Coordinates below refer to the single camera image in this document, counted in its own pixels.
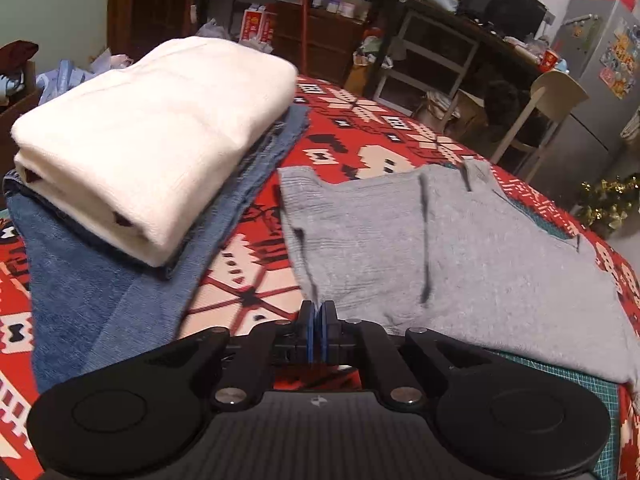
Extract maroon cloth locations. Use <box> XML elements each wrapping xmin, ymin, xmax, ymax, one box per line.
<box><xmin>0</xmin><ymin>40</ymin><xmax>38</xmax><ymax>68</ymax></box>

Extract red broom handle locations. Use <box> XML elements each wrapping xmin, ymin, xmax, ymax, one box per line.
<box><xmin>297</xmin><ymin>0</ymin><xmax>311</xmax><ymax>76</ymax></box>

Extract brown wooden drawer cabinet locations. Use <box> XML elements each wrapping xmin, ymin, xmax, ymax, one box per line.
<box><xmin>272</xmin><ymin>0</ymin><xmax>371</xmax><ymax>86</ymax></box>

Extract light blue folded cloth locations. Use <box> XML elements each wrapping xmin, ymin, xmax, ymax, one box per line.
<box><xmin>410</xmin><ymin>0</ymin><xmax>461</xmax><ymax>13</ymax></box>

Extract folded blue towel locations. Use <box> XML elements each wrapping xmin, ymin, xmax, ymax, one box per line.
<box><xmin>2</xmin><ymin>105</ymin><xmax>311</xmax><ymax>393</ymax></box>

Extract beige plastic chair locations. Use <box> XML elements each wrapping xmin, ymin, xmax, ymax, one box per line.
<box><xmin>490</xmin><ymin>70</ymin><xmax>591</xmax><ymax>181</ymax></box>

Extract grey sweater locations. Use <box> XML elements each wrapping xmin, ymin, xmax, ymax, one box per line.
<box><xmin>277</xmin><ymin>160</ymin><xmax>640</xmax><ymax>386</ymax></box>

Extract wooden door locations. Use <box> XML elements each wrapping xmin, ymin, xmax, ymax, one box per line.
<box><xmin>107</xmin><ymin>0</ymin><xmax>201</xmax><ymax>61</ymax></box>

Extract small Christmas tree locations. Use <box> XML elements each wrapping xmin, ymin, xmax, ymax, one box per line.
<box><xmin>570</xmin><ymin>175</ymin><xmax>640</xmax><ymax>241</ymax></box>

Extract white folded towel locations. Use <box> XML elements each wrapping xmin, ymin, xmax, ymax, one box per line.
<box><xmin>11</xmin><ymin>37</ymin><xmax>298</xmax><ymax>268</ymax></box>

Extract colourful fridge magnets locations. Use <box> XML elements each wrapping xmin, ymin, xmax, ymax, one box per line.
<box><xmin>597</xmin><ymin>25</ymin><xmax>640</xmax><ymax>101</ymax></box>

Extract green cutting mat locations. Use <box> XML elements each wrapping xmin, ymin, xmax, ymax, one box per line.
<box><xmin>445</xmin><ymin>160</ymin><xmax>623</xmax><ymax>480</ymax></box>

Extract red cardboard box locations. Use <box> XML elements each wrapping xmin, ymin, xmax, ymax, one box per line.
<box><xmin>239</xmin><ymin>5</ymin><xmax>278</xmax><ymax>46</ymax></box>

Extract black desk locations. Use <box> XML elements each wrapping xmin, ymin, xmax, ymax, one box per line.
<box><xmin>370</xmin><ymin>0</ymin><xmax>551</xmax><ymax>111</ymax></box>

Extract grey refrigerator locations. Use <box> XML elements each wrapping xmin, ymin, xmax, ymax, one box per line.
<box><xmin>525</xmin><ymin>0</ymin><xmax>640</xmax><ymax>211</ymax></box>

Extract white plastic bag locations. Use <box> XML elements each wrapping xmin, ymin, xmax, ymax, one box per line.
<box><xmin>197</xmin><ymin>20</ymin><xmax>236</xmax><ymax>43</ymax></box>

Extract blue striped cloth pile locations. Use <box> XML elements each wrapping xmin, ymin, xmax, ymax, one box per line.
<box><xmin>40</xmin><ymin>57</ymin><xmax>133</xmax><ymax>106</ymax></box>

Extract red patterned blanket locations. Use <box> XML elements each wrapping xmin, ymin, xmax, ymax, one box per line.
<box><xmin>0</xmin><ymin>75</ymin><xmax>640</xmax><ymax>480</ymax></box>

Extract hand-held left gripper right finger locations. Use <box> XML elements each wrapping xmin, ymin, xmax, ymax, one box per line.
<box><xmin>319</xmin><ymin>300</ymin><xmax>496</xmax><ymax>413</ymax></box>

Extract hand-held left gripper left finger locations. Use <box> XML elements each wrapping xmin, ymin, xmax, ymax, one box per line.
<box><xmin>142</xmin><ymin>300</ymin><xmax>317</xmax><ymax>411</ymax></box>

